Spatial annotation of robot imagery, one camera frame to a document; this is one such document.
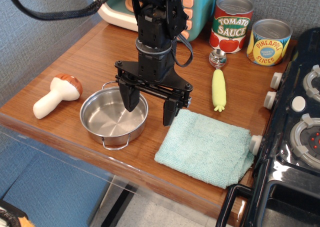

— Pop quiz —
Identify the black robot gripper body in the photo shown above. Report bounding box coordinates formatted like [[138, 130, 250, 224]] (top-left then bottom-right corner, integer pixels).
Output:
[[114, 38, 193, 108]]

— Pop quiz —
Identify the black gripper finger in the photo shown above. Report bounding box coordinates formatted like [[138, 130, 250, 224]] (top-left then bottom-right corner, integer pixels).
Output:
[[163, 98, 183, 127], [118, 78, 140, 112]]

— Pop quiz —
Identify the small steel pot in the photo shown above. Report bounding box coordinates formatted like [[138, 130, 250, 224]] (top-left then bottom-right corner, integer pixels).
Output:
[[79, 81, 149, 151]]

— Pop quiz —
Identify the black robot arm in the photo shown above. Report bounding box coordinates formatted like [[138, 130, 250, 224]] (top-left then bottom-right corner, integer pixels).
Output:
[[114, 0, 194, 126]]

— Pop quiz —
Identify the light blue folded cloth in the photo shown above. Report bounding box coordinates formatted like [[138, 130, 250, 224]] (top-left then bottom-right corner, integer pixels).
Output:
[[154, 109, 254, 189]]

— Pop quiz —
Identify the plush mushroom toy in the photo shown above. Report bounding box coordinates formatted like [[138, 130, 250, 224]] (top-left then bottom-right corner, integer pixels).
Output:
[[33, 73, 83, 119]]

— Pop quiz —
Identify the orange toy plate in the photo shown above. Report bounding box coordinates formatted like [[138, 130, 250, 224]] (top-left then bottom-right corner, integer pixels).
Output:
[[124, 0, 134, 13]]

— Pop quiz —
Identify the tomato sauce can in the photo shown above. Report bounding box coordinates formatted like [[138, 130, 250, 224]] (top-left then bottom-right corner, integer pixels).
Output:
[[209, 0, 254, 54]]

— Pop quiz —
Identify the pineapple slices can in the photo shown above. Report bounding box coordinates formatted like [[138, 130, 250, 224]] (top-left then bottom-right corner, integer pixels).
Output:
[[246, 18, 293, 67]]

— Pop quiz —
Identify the black toy stove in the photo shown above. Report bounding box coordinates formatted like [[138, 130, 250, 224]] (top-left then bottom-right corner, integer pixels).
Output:
[[216, 27, 320, 227]]

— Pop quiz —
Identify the black basket with orange item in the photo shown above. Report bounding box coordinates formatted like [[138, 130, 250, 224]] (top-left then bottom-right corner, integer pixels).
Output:
[[0, 199, 35, 227]]

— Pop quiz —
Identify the scoop with yellow handle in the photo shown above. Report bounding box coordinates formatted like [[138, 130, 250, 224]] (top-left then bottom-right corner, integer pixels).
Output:
[[209, 49, 227, 113]]

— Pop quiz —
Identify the black braided cable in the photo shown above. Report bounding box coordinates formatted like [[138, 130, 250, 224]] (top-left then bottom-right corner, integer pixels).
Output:
[[3, 0, 117, 22]]

